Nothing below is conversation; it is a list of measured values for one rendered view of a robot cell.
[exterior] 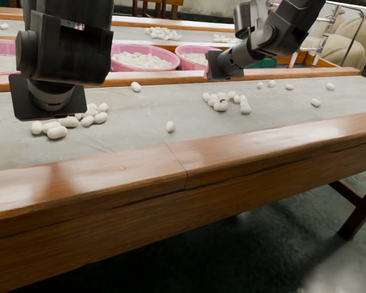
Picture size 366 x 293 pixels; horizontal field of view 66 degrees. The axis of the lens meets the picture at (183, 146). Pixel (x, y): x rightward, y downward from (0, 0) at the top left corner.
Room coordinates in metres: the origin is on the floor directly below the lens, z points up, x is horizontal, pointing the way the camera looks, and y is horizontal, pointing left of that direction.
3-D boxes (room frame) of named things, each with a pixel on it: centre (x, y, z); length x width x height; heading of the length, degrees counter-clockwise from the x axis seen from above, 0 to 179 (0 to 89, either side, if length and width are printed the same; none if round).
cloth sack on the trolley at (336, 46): (3.61, -1.54, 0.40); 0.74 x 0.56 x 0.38; 121
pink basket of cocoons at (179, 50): (1.14, -0.03, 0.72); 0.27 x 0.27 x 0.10
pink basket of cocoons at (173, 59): (0.98, 0.20, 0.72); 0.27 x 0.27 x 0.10
